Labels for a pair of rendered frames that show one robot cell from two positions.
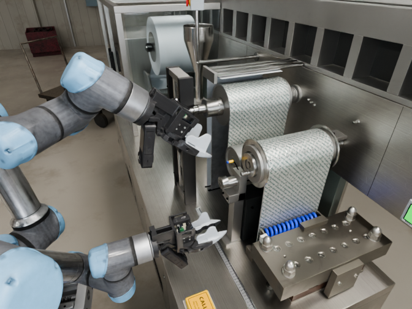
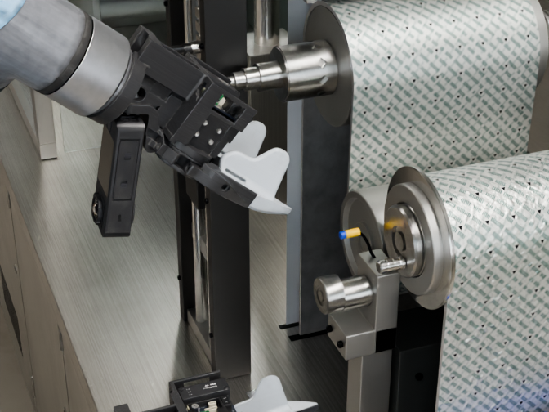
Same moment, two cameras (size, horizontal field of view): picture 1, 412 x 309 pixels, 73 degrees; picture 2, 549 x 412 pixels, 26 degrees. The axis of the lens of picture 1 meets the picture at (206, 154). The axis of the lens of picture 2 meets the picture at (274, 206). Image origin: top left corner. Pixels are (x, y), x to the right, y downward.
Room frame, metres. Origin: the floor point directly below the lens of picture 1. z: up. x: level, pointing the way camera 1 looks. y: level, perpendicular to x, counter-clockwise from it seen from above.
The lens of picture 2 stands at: (-0.35, -0.03, 1.89)
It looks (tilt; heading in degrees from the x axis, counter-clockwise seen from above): 30 degrees down; 2
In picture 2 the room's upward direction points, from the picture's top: straight up
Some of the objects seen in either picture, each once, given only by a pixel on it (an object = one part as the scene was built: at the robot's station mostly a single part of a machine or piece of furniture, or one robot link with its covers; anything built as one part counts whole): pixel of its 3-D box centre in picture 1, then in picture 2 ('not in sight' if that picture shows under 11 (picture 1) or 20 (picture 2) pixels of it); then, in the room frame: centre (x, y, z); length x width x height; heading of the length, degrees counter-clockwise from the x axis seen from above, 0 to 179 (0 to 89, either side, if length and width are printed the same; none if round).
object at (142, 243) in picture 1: (143, 246); not in sight; (0.49, 0.17, 1.11); 0.08 x 0.05 x 0.08; 22
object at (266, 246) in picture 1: (267, 242); not in sight; (0.56, -0.18, 1.05); 0.04 x 0.04 x 0.04
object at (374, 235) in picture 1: (376, 232); not in sight; (0.59, -0.52, 1.05); 0.04 x 0.04 x 0.04
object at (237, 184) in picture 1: (232, 209); (357, 380); (0.70, -0.09, 1.05); 0.06 x 0.05 x 0.31; 112
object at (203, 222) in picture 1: (205, 219); (271, 400); (0.59, 0.00, 1.11); 0.09 x 0.03 x 0.06; 121
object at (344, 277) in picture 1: (344, 279); not in sight; (0.49, -0.41, 0.97); 0.10 x 0.03 x 0.11; 112
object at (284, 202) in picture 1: (292, 202); (537, 358); (0.67, -0.28, 1.11); 0.23 x 0.01 x 0.18; 112
